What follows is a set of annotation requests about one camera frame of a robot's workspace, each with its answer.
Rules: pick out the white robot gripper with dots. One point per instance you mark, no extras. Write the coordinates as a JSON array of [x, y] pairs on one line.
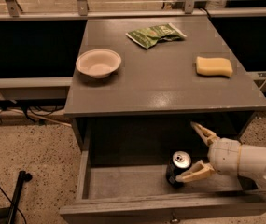
[[224, 156]]

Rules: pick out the dark blue pepsi can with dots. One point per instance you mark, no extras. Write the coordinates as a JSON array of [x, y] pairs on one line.
[[178, 163]]

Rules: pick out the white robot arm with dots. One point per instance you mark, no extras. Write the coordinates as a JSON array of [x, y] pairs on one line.
[[252, 164]]

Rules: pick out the open grey top drawer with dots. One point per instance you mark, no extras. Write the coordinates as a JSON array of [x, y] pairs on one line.
[[122, 175]]

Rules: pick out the yellow sponge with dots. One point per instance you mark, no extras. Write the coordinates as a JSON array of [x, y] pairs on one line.
[[213, 67]]

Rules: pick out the green chip bag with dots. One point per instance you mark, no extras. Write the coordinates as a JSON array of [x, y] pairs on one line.
[[150, 36]]

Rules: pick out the white paper bowl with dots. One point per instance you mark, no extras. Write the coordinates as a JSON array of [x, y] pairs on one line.
[[98, 63]]

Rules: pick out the black chair leg base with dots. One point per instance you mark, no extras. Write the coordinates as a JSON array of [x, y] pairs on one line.
[[8, 214]]

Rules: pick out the metal drawer handle knob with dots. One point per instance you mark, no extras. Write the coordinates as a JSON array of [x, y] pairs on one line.
[[174, 219]]

